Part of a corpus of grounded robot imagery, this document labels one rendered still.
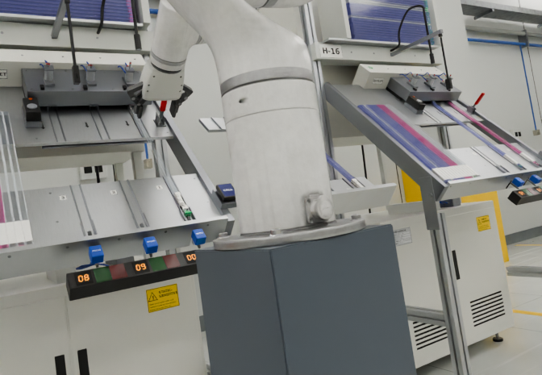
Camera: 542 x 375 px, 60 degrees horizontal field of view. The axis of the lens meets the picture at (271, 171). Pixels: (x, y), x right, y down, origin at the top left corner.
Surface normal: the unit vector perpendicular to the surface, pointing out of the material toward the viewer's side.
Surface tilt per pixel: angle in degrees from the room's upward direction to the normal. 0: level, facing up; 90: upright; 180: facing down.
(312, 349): 90
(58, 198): 45
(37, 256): 135
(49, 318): 90
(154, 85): 144
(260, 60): 89
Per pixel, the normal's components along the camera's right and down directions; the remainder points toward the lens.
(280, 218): -0.15, -0.04
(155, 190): 0.25, -0.79
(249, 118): -0.40, 0.00
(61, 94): 0.46, 0.60
